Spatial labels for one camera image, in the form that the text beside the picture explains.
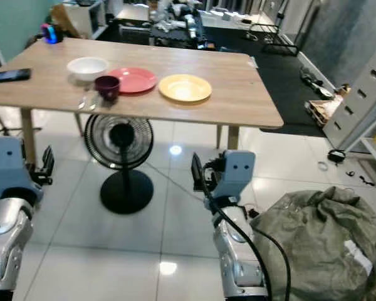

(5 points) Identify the black floor fan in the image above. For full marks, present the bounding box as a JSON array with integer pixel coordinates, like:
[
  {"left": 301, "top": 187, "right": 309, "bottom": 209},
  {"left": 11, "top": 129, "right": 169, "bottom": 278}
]
[{"left": 84, "top": 113, "right": 155, "bottom": 216}]

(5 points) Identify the yellow plate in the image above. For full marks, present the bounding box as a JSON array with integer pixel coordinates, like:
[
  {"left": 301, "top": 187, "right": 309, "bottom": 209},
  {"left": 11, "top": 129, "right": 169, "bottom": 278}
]
[{"left": 159, "top": 74, "right": 212, "bottom": 103}]

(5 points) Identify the dark maroon cup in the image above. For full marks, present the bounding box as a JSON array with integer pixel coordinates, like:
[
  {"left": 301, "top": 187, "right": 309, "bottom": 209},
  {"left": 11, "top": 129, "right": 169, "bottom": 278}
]
[{"left": 94, "top": 75, "right": 121, "bottom": 103}]

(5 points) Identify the black smartphone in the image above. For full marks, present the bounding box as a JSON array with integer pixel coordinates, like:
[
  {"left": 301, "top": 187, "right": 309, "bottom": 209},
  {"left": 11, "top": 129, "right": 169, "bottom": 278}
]
[{"left": 0, "top": 68, "right": 32, "bottom": 84}]

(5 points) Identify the white bowl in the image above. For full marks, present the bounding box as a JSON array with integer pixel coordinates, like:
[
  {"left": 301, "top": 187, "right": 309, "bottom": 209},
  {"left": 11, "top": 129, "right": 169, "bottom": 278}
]
[{"left": 66, "top": 56, "right": 110, "bottom": 82}]

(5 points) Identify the wooden dining table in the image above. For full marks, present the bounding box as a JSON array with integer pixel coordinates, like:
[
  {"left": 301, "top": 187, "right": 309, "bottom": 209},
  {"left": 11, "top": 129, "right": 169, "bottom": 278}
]
[{"left": 0, "top": 38, "right": 285, "bottom": 171}]

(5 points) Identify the pink plate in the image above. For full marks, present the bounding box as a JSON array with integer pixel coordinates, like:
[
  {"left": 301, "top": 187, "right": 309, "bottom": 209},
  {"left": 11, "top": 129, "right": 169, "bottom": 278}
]
[{"left": 108, "top": 67, "right": 158, "bottom": 95}]

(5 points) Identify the blue glowing gadget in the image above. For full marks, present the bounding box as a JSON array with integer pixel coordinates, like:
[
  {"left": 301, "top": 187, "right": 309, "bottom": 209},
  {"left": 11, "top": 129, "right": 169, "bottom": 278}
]
[{"left": 41, "top": 23, "right": 64, "bottom": 45}]

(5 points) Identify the green woven sack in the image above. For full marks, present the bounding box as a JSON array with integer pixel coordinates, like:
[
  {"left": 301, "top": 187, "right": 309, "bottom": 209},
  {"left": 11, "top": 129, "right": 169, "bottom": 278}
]
[{"left": 249, "top": 186, "right": 376, "bottom": 301}]

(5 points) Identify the small black plug adapter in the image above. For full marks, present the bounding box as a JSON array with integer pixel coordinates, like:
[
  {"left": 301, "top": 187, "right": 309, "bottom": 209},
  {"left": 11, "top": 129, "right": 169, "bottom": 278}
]
[{"left": 327, "top": 149, "right": 347, "bottom": 163}]

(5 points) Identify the brown cardboard box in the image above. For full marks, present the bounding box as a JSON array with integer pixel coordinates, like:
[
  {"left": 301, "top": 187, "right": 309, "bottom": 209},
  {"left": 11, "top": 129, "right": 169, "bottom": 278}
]
[{"left": 53, "top": 3, "right": 90, "bottom": 37}]

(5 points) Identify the grey drawer cabinet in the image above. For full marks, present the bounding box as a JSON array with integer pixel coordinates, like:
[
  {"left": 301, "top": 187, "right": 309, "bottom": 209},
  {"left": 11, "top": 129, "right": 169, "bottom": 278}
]
[{"left": 322, "top": 55, "right": 376, "bottom": 152}]

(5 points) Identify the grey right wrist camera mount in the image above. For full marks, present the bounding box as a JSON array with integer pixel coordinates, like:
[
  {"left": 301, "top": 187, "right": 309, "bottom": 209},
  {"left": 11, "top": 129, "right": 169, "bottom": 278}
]
[{"left": 211, "top": 149, "right": 257, "bottom": 201}]

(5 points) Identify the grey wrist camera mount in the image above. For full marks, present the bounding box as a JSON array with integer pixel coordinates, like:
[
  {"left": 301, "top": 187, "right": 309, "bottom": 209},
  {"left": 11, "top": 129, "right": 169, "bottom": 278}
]
[
  {"left": 211, "top": 149, "right": 257, "bottom": 201},
  {"left": 0, "top": 136, "right": 41, "bottom": 193}
]

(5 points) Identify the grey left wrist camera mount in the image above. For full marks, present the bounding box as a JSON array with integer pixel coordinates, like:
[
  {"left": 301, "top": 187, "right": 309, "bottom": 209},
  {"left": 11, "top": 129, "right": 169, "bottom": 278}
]
[{"left": 0, "top": 136, "right": 41, "bottom": 193}]

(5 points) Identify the black wire rack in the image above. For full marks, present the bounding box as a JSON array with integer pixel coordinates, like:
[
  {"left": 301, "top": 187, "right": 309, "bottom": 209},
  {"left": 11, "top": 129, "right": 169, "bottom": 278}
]
[{"left": 243, "top": 22, "right": 300, "bottom": 56}]

